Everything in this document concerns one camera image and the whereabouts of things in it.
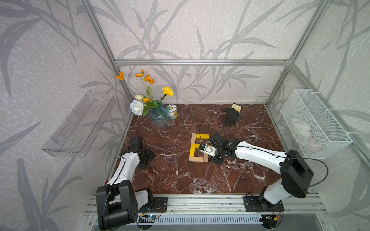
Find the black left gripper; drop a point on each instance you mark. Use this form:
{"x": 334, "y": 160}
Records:
{"x": 150, "y": 154}

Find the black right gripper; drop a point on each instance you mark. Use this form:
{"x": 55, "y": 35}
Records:
{"x": 216, "y": 161}

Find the natural wooden block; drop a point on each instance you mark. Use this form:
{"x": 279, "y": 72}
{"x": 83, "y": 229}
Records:
{"x": 196, "y": 159}
{"x": 193, "y": 138}
{"x": 205, "y": 158}

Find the natural wooden block front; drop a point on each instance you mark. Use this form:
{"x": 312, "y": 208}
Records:
{"x": 196, "y": 159}

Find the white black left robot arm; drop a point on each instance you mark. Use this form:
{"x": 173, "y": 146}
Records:
{"x": 117, "y": 203}

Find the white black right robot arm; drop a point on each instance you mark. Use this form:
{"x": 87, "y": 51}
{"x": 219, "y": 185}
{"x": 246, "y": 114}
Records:
{"x": 295, "y": 174}

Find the black glove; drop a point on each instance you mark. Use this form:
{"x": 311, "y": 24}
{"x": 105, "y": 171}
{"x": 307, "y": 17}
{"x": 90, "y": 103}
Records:
{"x": 232, "y": 116}

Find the blue glass vase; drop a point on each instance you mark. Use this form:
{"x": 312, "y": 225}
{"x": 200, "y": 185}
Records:
{"x": 159, "y": 116}

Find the small printed tin can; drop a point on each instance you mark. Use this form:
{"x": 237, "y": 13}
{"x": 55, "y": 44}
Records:
{"x": 172, "y": 111}

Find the artificial flower bouquet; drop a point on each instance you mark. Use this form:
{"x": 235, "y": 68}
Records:
{"x": 144, "y": 102}

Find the left circuit board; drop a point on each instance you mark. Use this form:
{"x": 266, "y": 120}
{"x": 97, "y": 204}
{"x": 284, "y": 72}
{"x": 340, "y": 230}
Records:
{"x": 151, "y": 216}

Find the circuit board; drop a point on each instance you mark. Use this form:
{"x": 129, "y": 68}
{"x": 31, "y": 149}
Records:
{"x": 270, "y": 218}
{"x": 151, "y": 216}

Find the right circuit board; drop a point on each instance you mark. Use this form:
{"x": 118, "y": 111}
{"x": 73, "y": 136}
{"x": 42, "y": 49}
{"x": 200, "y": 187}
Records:
{"x": 270, "y": 218}

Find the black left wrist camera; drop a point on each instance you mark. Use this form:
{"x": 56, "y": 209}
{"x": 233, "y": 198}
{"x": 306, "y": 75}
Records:
{"x": 136, "y": 142}

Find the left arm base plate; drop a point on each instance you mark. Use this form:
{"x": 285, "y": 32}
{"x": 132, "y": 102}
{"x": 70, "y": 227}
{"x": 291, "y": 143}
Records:
{"x": 157, "y": 204}

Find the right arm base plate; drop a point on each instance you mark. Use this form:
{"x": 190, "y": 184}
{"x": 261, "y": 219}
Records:
{"x": 256, "y": 204}

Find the clear plastic wall shelf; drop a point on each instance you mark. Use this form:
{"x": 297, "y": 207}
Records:
{"x": 76, "y": 135}

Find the aluminium front rail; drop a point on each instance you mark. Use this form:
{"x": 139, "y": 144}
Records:
{"x": 210, "y": 204}

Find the white wire mesh basket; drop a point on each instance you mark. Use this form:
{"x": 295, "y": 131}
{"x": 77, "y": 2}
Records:
{"x": 317, "y": 132}

